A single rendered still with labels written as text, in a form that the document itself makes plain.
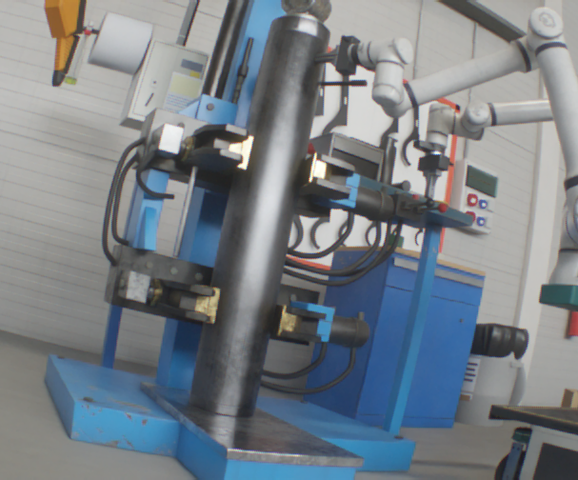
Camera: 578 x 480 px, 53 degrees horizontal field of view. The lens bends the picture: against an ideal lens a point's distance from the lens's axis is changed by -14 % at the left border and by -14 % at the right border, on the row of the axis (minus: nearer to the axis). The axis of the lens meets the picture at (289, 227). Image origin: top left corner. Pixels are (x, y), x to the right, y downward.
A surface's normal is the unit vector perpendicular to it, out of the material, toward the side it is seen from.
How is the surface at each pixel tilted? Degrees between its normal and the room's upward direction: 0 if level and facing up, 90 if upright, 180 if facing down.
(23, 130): 90
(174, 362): 90
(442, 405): 90
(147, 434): 90
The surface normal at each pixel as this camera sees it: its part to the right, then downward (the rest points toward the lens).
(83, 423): 0.45, -0.03
